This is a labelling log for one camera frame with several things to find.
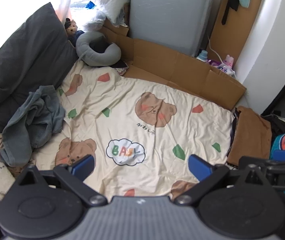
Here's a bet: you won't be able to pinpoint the purple detergent bag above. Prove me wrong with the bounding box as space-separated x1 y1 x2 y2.
208 59 226 68

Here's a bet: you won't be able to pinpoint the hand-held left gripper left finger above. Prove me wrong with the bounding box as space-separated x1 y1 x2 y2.
19 154 108 207

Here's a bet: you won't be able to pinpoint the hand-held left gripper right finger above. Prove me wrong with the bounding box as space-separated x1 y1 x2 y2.
174 154 265 205

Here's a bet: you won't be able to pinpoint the white blue package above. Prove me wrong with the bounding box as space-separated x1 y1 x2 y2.
217 65 234 74

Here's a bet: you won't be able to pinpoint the floral patterned cloth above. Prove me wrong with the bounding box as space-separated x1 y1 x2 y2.
112 60 130 76

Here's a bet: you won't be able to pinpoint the cream bear print blanket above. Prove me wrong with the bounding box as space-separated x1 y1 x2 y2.
30 60 235 198

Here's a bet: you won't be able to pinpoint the brown folded garment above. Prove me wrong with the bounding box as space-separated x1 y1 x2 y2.
227 106 273 167

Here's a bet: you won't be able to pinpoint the brown teddy bear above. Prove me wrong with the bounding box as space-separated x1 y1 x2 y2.
64 18 85 47

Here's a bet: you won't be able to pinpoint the black hanging garment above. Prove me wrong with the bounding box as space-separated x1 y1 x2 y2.
221 0 241 26

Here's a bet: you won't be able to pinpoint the blue detergent bottle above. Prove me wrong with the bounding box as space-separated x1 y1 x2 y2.
196 50 209 62

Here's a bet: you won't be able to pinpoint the flattened brown cardboard sheet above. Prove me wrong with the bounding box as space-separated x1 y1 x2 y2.
100 19 247 111

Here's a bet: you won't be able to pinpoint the grey neck pillow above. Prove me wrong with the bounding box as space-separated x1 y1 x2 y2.
75 31 122 67

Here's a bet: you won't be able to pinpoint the black cloth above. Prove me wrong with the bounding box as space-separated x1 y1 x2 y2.
89 39 113 54

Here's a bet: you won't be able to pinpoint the crumpled clear plastic bag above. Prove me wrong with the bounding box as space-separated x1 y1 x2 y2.
82 8 107 32

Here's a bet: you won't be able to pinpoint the dark grey pillow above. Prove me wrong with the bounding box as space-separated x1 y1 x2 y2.
0 2 79 144

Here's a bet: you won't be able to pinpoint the light grey appliance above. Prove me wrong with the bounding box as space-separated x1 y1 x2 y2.
129 0 219 58

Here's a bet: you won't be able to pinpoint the dark patterned garment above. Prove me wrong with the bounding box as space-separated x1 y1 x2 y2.
229 107 241 155

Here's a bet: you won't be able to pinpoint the light blue jeans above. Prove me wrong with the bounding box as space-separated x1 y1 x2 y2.
2 85 66 167

